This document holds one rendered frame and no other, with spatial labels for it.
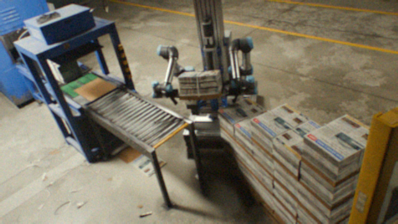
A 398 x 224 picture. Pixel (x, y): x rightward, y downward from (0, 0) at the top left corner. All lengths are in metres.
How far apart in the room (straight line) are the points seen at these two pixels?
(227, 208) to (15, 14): 4.40
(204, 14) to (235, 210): 2.02
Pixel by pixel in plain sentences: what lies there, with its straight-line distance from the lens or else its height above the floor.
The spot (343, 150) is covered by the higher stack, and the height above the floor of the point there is 1.29.
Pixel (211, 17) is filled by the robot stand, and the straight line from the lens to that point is 3.35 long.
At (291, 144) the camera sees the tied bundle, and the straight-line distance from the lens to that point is 2.33.
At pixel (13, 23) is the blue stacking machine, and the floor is 1.36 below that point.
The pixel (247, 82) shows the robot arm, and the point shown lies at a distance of 2.93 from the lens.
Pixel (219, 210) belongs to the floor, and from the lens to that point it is 3.28.
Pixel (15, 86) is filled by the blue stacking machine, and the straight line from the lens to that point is 6.06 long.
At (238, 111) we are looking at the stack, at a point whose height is 0.83.
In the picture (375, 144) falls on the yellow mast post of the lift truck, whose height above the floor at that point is 1.74.
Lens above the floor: 2.63
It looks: 35 degrees down
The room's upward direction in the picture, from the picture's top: 10 degrees counter-clockwise
